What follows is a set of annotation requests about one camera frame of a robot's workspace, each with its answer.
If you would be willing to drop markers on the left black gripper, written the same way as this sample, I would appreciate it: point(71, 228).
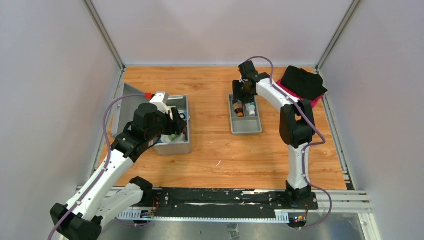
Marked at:
point(176, 126)

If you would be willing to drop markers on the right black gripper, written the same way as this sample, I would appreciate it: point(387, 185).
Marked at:
point(237, 95)

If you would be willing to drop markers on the white gauze packet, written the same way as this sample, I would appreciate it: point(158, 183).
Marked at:
point(166, 139)

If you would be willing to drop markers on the brown medicine bottle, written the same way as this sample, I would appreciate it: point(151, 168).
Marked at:
point(238, 109)

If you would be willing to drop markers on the white medicine bottle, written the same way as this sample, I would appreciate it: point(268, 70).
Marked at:
point(251, 109)

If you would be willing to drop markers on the grey divider tray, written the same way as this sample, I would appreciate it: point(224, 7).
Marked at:
point(247, 125)

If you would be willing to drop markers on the grey metal case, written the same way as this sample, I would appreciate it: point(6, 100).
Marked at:
point(175, 147)

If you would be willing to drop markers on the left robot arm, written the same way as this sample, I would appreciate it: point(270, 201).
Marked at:
point(84, 216)

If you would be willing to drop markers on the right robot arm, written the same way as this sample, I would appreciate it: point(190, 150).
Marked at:
point(296, 129)

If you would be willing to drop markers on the black folded cloth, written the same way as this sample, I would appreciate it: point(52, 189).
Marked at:
point(305, 84)

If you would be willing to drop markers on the pink folded cloth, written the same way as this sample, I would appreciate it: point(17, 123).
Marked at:
point(314, 102)

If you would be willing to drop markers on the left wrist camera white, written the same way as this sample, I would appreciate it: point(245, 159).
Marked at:
point(160, 100)

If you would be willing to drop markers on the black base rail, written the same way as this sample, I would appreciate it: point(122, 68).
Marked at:
point(220, 204)

